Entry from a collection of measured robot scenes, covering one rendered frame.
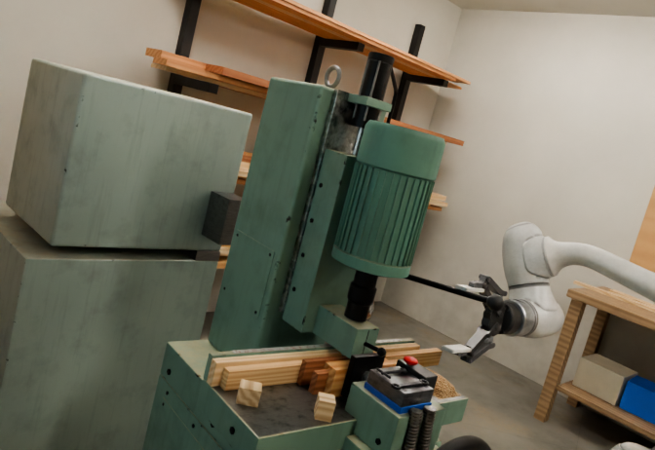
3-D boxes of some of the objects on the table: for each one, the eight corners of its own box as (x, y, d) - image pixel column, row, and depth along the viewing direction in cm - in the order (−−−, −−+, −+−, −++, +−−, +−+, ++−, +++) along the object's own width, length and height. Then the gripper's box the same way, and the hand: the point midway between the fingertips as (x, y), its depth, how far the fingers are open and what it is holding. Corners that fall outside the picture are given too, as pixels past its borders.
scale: (234, 354, 113) (234, 353, 113) (231, 351, 114) (231, 350, 114) (402, 341, 146) (403, 341, 146) (399, 339, 147) (399, 338, 147)
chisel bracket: (347, 366, 123) (358, 329, 122) (309, 337, 134) (318, 303, 132) (371, 363, 128) (381, 328, 127) (332, 336, 138) (341, 303, 137)
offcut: (314, 419, 107) (319, 400, 107) (313, 409, 111) (318, 391, 110) (330, 423, 108) (335, 403, 107) (329, 413, 111) (334, 394, 111)
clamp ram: (364, 413, 113) (375, 371, 112) (339, 394, 119) (351, 354, 118) (394, 407, 119) (405, 368, 118) (370, 390, 125) (381, 352, 124)
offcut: (237, 393, 109) (241, 378, 109) (257, 398, 110) (262, 383, 109) (235, 403, 106) (239, 387, 105) (257, 407, 106) (261, 392, 106)
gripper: (483, 361, 141) (428, 367, 127) (506, 263, 140) (451, 258, 126) (510, 373, 135) (454, 381, 121) (533, 271, 134) (480, 267, 120)
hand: (456, 318), depth 124 cm, fingers open, 13 cm apart
